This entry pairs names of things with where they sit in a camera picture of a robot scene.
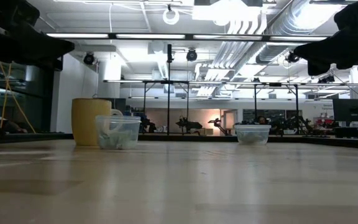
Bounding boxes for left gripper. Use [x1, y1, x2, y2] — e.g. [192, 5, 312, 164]
[7, 0, 76, 71]

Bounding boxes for black round spotlight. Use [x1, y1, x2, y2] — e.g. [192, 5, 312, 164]
[285, 50, 300, 64]
[83, 52, 96, 66]
[186, 48, 198, 62]

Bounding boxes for black monitor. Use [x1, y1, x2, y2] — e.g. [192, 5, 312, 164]
[332, 98, 358, 123]

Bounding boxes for yellow cylindrical bin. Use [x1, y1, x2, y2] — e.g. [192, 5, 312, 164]
[71, 98, 112, 147]

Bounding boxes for clear plastic bowl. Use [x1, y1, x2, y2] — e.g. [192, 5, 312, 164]
[234, 124, 272, 146]
[95, 115, 142, 151]

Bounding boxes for overhead light bar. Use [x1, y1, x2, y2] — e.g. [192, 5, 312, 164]
[45, 32, 331, 42]

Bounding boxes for black vertical pole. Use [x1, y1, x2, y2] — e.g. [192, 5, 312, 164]
[166, 43, 173, 136]

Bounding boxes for background robot arms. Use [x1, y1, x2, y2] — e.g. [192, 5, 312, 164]
[140, 114, 204, 135]

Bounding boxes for silver ventilation duct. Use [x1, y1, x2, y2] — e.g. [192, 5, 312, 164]
[253, 0, 338, 65]

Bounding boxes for yellow cable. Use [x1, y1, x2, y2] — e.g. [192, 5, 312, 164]
[0, 60, 37, 135]

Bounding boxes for black background rig frame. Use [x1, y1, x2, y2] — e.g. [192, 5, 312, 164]
[103, 79, 301, 136]

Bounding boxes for white ring lamp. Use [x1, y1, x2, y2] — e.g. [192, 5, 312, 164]
[162, 8, 180, 26]

